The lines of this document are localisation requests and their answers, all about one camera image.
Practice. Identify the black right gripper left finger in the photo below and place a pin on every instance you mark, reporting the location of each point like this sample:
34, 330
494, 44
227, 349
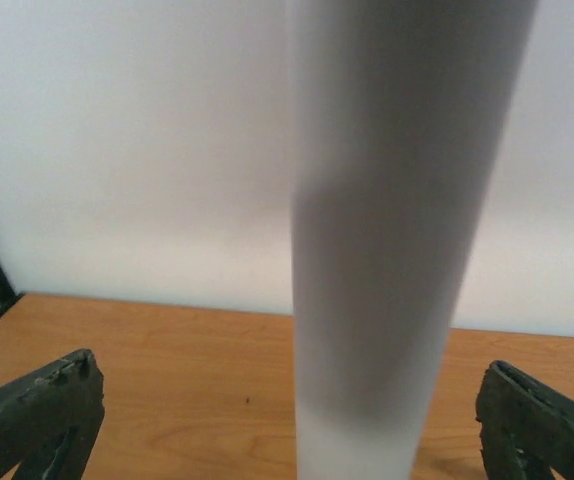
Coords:
50, 418

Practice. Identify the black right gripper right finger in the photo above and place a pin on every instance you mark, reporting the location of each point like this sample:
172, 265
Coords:
527, 428

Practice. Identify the white tripod music stand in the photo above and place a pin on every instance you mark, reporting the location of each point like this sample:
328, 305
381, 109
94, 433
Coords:
396, 112

